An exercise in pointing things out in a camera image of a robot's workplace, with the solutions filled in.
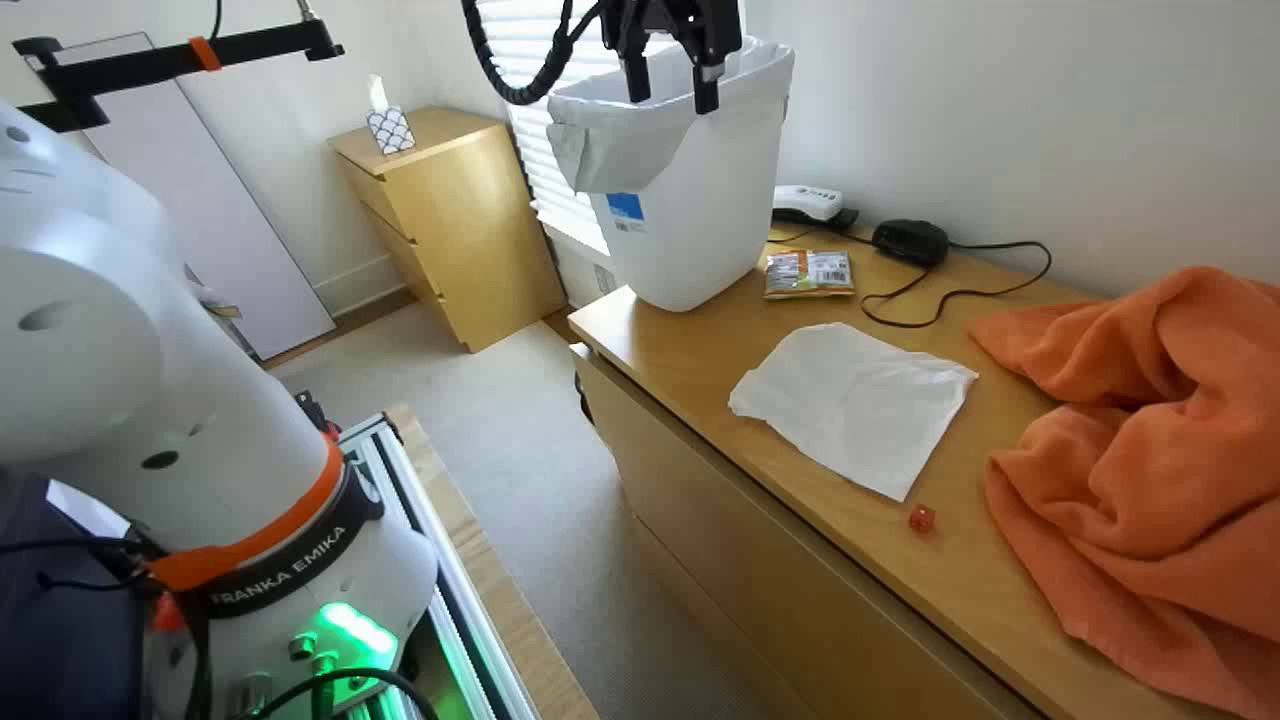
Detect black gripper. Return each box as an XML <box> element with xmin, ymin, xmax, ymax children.
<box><xmin>598</xmin><ymin>0</ymin><xmax>744</xmax><ymax>115</ymax></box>

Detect white serviette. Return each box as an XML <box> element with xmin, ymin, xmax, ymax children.
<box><xmin>727</xmin><ymin>325</ymin><xmax>975</xmax><ymax>505</ymax></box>

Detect small red dice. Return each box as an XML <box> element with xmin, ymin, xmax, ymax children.
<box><xmin>907</xmin><ymin>505</ymin><xmax>934</xmax><ymax>537</ymax></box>

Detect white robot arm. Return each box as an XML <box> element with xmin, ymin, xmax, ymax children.
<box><xmin>0</xmin><ymin>106</ymin><xmax>761</xmax><ymax>720</ymax></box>

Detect white bin liner bag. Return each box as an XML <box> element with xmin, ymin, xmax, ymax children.
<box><xmin>548</xmin><ymin>38</ymin><xmax>797</xmax><ymax>191</ymax></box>

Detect white window blinds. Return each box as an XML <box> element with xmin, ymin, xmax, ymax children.
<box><xmin>474</xmin><ymin>0</ymin><xmax>604</xmax><ymax>249</ymax></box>

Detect white trash bin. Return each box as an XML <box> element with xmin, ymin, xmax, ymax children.
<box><xmin>577</xmin><ymin>34</ymin><xmax>800</xmax><ymax>314</ymax></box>

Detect white and black device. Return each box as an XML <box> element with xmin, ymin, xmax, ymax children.
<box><xmin>770</xmin><ymin>185</ymin><xmax>857</xmax><ymax>233</ymax></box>

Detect snack packet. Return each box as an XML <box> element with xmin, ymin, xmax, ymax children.
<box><xmin>762</xmin><ymin>249</ymin><xmax>857</xmax><ymax>298</ymax></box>

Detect small wooden drawer cabinet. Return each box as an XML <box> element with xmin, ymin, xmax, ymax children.
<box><xmin>331</xmin><ymin>106</ymin><xmax>562</xmax><ymax>353</ymax></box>

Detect patterned tissue box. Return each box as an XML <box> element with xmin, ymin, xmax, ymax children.
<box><xmin>366</xmin><ymin>75</ymin><xmax>417</xmax><ymax>156</ymax></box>

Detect black power adapter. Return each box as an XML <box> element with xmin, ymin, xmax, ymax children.
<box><xmin>872</xmin><ymin>218</ymin><xmax>949</xmax><ymax>269</ymax></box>

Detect white leaning board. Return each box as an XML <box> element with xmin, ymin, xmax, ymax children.
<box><xmin>85</xmin><ymin>81</ymin><xmax>331</xmax><ymax>360</ymax></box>

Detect wooden dresser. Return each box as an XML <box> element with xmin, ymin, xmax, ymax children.
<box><xmin>573</xmin><ymin>276</ymin><xmax>1222</xmax><ymax>720</ymax></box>

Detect orange towel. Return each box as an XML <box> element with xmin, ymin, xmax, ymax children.
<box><xmin>971</xmin><ymin>269</ymin><xmax>1280</xmax><ymax>720</ymax></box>

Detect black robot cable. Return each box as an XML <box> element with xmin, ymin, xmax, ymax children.
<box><xmin>459</xmin><ymin>0</ymin><xmax>609</xmax><ymax>106</ymax></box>

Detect black adapter cable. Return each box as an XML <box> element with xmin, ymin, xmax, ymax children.
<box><xmin>857</xmin><ymin>237</ymin><xmax>1056</xmax><ymax>331</ymax></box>

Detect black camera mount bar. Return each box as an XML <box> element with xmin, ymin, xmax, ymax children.
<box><xmin>17</xmin><ymin>20</ymin><xmax>338</xmax><ymax>130</ymax></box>

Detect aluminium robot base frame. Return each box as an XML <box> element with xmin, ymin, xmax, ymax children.
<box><xmin>283</xmin><ymin>392</ymin><xmax>545</xmax><ymax>720</ymax></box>

